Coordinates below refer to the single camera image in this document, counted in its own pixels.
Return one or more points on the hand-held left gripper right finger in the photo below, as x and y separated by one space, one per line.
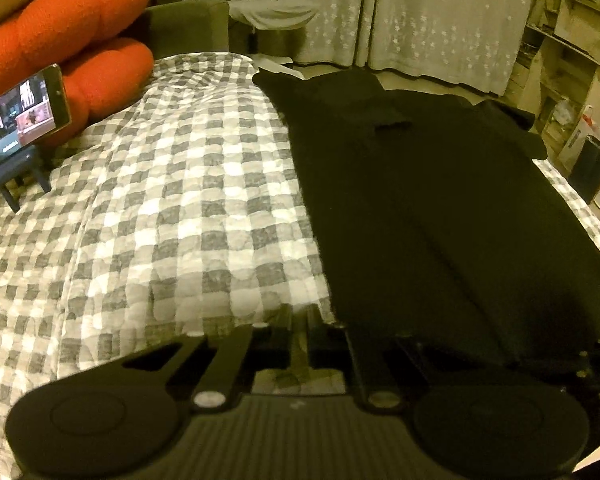
320 340

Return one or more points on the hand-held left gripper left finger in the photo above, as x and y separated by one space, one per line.
295 340

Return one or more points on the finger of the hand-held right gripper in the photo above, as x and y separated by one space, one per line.
597 362

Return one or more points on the black garment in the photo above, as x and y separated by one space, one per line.
430 210

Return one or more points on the grey white checkered blanket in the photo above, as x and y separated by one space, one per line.
155 210

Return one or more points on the black box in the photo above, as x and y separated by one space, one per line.
590 170

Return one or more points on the white box with red label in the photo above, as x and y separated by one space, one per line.
576 135

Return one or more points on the wooden shelf unit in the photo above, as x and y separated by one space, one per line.
555 60

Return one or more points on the blue phone stand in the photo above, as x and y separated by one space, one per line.
17 170

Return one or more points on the white office chair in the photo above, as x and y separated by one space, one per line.
275 12

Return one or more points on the grey sofa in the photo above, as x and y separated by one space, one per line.
185 25

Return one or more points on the pale patterned curtain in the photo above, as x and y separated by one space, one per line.
420 15

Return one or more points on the smartphone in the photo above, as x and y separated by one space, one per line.
20 120

